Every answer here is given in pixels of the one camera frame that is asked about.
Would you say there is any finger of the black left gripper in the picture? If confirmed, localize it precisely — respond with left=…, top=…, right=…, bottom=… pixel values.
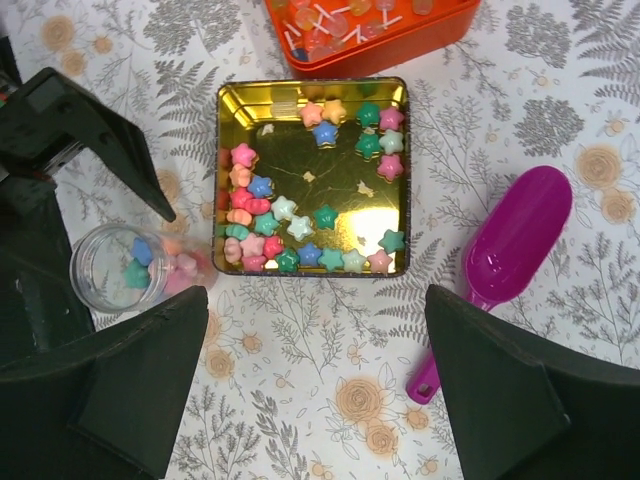
left=1, top=68, right=176, bottom=221

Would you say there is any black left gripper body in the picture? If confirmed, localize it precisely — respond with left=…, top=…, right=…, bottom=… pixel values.
left=1, top=35, right=95, bottom=364

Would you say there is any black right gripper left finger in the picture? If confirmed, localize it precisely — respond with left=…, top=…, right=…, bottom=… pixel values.
left=1, top=286, right=208, bottom=479

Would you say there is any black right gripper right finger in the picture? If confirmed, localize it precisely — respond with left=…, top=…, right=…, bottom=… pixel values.
left=425, top=285, right=639, bottom=479

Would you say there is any clear glass jar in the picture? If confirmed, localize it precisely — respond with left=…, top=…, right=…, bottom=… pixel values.
left=69, top=224, right=217, bottom=314

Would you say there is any purple plastic scoop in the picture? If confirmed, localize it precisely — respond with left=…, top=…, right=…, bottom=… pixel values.
left=405, top=165, right=574, bottom=404

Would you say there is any orange tray of lollipops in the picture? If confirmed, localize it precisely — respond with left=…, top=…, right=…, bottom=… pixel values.
left=265, top=1, right=480, bottom=79

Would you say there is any tin of opaque star candies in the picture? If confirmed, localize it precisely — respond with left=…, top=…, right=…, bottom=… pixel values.
left=212, top=77, right=411, bottom=278

